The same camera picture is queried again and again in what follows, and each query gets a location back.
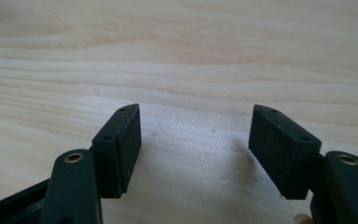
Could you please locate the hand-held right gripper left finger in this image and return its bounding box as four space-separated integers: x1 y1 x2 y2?
90 103 143 200

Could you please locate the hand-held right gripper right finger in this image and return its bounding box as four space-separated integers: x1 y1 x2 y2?
247 104 323 201

